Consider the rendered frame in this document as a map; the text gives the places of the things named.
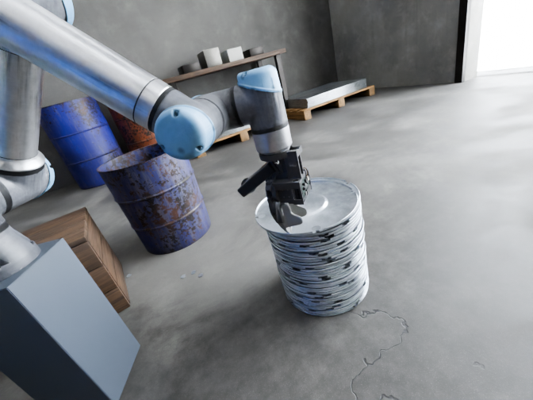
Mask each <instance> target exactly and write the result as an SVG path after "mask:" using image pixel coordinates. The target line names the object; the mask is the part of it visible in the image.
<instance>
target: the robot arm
mask: <svg viewBox="0 0 533 400"><path fill-rule="evenodd" d="M73 21H74V7H73V4H72V0H0V282H1V281H3V280H5V279H7V278H9V277H10V276H12V275H14V274H16V273H17V272H19V271H20V270H21V269H23V268H24V267H26V266H27V265H29V264H30V263H32V262H33V261H34V260H35V259H36V258H37V257H38V256H39V254H40V251H41V250H40V248H39V246H38V245H37V244H36V243H35V242H34V241H33V240H30V239H29V238H28V237H26V236H24V235H23V234H21V233H19V232H18V231H16V230H15V229H13V228H12V227H11V226H10V225H9V224H8V223H7V221H6V220H5V219H4V217H3V216H2V215H3V214H5V213H8V212H10V211H11V210H13V209H15V208H17V207H19V206H21V205H23V204H25V203H26V202H28V201H30V200H32V199H34V198H38V197H40V196H41V195H42V194H43V193H44V192H46V191H47V190H49V189H50V188H51V187H52V185H53V183H54V180H55V174H54V170H53V168H50V167H49V166H50V165H51V164H50V163H49V162H48V160H47V159H46V158H45V157H44V155H43V154H42V153H41V152H40V151H38V144H39V134H40V115H41V104H42V94H43V84H44V71H46V72H48V73H50V74H52V75H54V76H55V77H57V78H58V79H61V80H62V81H64V82H65V83H67V84H69V85H71V86H73V87H74V88H76V89H78V90H80V91H82V92H83V93H84V94H87V95H89V96H90V97H92V98H94V99H95V100H97V101H99V102H100V103H102V104H104V105H105V106H108V107H109V108H110V109H112V110H115V111H116V112H118V113H120V114H121V115H123V116H125V117H127V118H128V119H130V120H132V121H134V122H135V123H137V124H138V125H141V126H143V127H144V128H146V129H147V130H149V131H151V132H153V133H154V134H155V138H156V141H157V143H158V145H160V147H161V148H162V150H163V151H164V152H165V153H166V154H168V155H169V156H171V157H173V158H175V159H178V160H191V159H193V158H195V157H197V156H199V155H201V154H202V153H203V152H205V151H207V150H208V149H209V148H210V147H211V146H212V144H213V142H214V141H215V140H216V139H217V138H218V137H219V136H220V135H221V134H222V133H223V132H224V131H227V130H231V129H237V128H240V127H244V126H246V125H250V127H251V132H252V136H253V139H254V142H255V147H256V151H257V152H258V153H259V158H260V160H262V161H264V162H266V163H265V164H264V165H263V166H261V168H260V169H258V170H257V171H256V172H255V173H254V174H253V175H251V176H250V177H249V178H246V179H244V180H243V181H242V183H241V186H240V187H239V188H238V190H237V191H238V192H239V193H240V194H241V195H242V196H243V197H245V196H247V195H248V194H250V193H252V192H254V191H255V189H256V187H258V186H259V185H260V184H261V183H263V182H264V181H266V186H265V190H266V198H267V201H268V204H269V209H270V213H271V215H272V217H273V219H274V220H275V221H276V223H278V224H279V226H280V227H281V228H282V229H283V230H284V231H286V232H287V233H291V232H292V226H295V225H300V224H302V223H303V219H302V217H304V216H305V215H306V214H307V210H306V208H304V207H301V206H299V205H304V204H305V199H306V198H307V196H308V194H309V192H310V191H311V189H312V184H311V180H310V176H309V169H308V168H305V167H302V162H301V155H300V154H301V152H302V148H301V145H294V146H292V138H291V134H290V127H289V123H288V119H287V115H286V108H285V104H284V100H283V96H282V88H281V85H280V82H279V78H278V73H277V70H276V68H275V67H274V66H272V65H266V66H264V67H259V68H256V69H253V70H250V71H245V72H241V73H239V74H238V75H237V80H238V83H237V86H234V87H231V88H228V89H224V90H219V91H215V92H213V93H209V94H203V95H197V96H194V97H193V98H189V97H188V96H186V95H184V94H183V93H181V92H180V91H178V90H176V89H175V88H173V87H172V86H170V85H168V84H167V83H165V82H164V81H162V80H161V79H158V78H157V77H155V76H154V75H152V74H150V73H149V72H147V71H145V70H144V69H143V68H141V67H139V66H137V65H136V64H134V63H133V62H131V61H129V60H127V59H126V58H124V57H123V56H121V55H119V54H118V53H116V52H115V51H113V50H112V49H110V48H108V47H106V46H105V45H104V44H102V43H100V42H98V41H97V40H95V39H94V38H92V37H90V36H88V35H87V34H85V33H84V32H82V31H80V30H79V29H77V28H75V27H74V26H73V25H72V24H73Z"/></svg>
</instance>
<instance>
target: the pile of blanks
mask: <svg viewBox="0 0 533 400"><path fill-rule="evenodd" d="M363 227H364V221H363V218H362V206H361V201H360V199H359V203H358V205H357V207H356V210H355V211H354V213H353V214H352V215H351V216H350V217H349V218H348V219H347V220H345V221H343V222H342V223H340V224H338V225H337V226H334V227H332V228H330V229H327V230H324V231H322V232H320V231H319V230H318V231H316V233H313V234H308V235H301V236H284V235H278V234H275V233H270V232H268V231H266V232H267V236H268V238H269V241H270V244H271V246H272V249H273V253H274V258H275V261H276V263H277V268H278V272H279V275H280V278H281V280H282V285H283V287H284V289H285V293H286V297H287V298H288V299H289V301H290V302H293V303H291V304H292V305H293V306H295V307H296V308H297V309H299V310H300V311H302V312H304V313H307V314H311V315H314V316H320V317H330V316H335V315H339V314H342V313H346V312H347V311H349V310H352V309H353V308H354V307H353V306H357V305H358V304H359V303H360V302H361V301H362V300H363V299H364V297H365V296H366V292H367V290H368V286H369V277H368V270H367V263H366V243H365V241H364V236H365V233H364V228H363Z"/></svg>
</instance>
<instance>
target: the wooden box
mask: <svg viewBox="0 0 533 400"><path fill-rule="evenodd" d="M21 234H23V235H24V236H26V237H28V238H29V239H30V240H33V241H34V242H35V243H36V244H41V243H44V242H48V241H51V240H57V239H60V238H63V239H64V240H65V241H66V242H67V244H68V245H69V247H70V248H71V250H72V251H73V253H74V254H75V255H76V256H77V258H78V259H79V261H80V262H81V264H82V265H83V266H84V267H85V269H86V270H87V272H88V273H89V275H90V276H91V278H92V279H93V280H94V281H95V283H96V284H97V285H98V287H99V289H100V290H101V291H102V293H103V294H104V295H105V297H106V298H107V299H108V301H109V303H110V304H111V305H112V307H113V308H114V309H115V310H116V312H117V313H120V312H121V311H123V310H125V309H127V308H128V307H130V300H129V296H128V290H127V286H126V282H125V276H124V272H123V268H122V265H121V263H120V261H119V259H118V258H117V257H116V255H115V254H114V252H113V250H112V248H111V247H110V246H109V244H108V242H107V241H106V239H105V238H104V236H103V235H102V233H101V231H100V230H99V228H98V227H97V225H96V224H95V222H94V220H93V219H92V217H91V216H90V214H89V213H88V211H87V208H86V207H83V208H81V209H79V210H76V211H73V212H71V213H68V214H65V215H63V216H61V217H58V218H56V219H54V220H51V221H48V222H46V223H44V224H42V225H38V226H36V227H34V228H31V229H29V230H26V231H24V232H22V233H21Z"/></svg>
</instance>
